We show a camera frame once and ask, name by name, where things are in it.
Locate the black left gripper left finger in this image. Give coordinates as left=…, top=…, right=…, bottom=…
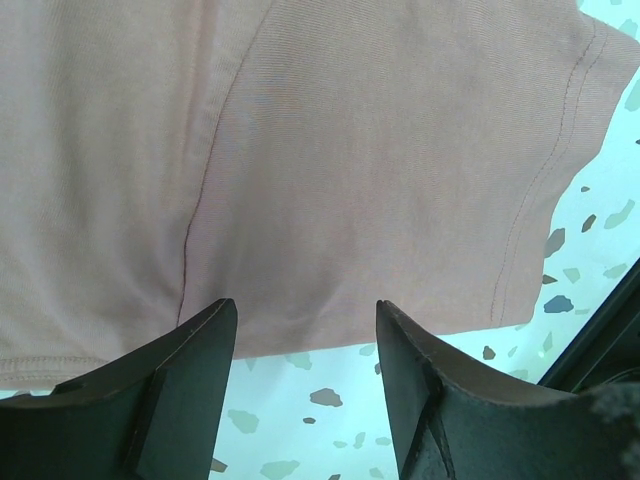
left=1, top=299, right=237, bottom=480

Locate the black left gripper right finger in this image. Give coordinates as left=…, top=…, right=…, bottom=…
left=376, top=301, right=639, bottom=480

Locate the salmon pink t shirt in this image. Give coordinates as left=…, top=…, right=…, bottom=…
left=1, top=1, right=639, bottom=390

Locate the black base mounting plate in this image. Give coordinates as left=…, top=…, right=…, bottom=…
left=538, top=264, right=640, bottom=393

